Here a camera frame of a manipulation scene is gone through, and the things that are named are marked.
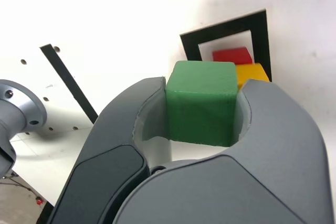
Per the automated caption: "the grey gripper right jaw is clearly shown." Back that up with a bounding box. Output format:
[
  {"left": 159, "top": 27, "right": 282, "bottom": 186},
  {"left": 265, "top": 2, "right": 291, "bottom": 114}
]
[{"left": 111, "top": 78, "right": 329, "bottom": 224}]

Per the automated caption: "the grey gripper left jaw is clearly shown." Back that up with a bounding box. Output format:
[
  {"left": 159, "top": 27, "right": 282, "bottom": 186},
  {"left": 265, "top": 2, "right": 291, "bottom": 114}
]
[{"left": 49, "top": 76, "right": 173, "bottom": 224}]

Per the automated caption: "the green cube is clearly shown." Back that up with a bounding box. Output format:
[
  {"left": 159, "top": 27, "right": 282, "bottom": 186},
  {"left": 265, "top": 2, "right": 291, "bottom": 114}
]
[{"left": 165, "top": 60, "right": 239, "bottom": 148}]

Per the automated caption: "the yellow cube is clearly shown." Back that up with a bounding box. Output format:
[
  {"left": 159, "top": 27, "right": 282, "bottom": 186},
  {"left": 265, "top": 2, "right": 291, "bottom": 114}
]
[{"left": 235, "top": 63, "right": 270, "bottom": 90}]

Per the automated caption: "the red cube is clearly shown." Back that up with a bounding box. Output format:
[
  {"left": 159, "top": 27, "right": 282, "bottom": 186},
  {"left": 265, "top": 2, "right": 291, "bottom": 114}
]
[{"left": 212, "top": 47, "right": 253, "bottom": 66}]

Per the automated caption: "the black tape square outline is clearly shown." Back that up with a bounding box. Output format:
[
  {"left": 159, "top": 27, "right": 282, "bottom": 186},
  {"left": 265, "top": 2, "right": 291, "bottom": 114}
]
[{"left": 179, "top": 8, "right": 272, "bottom": 82}]

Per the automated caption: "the black tape strip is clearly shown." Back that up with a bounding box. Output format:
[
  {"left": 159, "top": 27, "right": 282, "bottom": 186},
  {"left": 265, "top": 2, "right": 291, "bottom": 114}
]
[{"left": 39, "top": 43, "right": 99, "bottom": 124}]

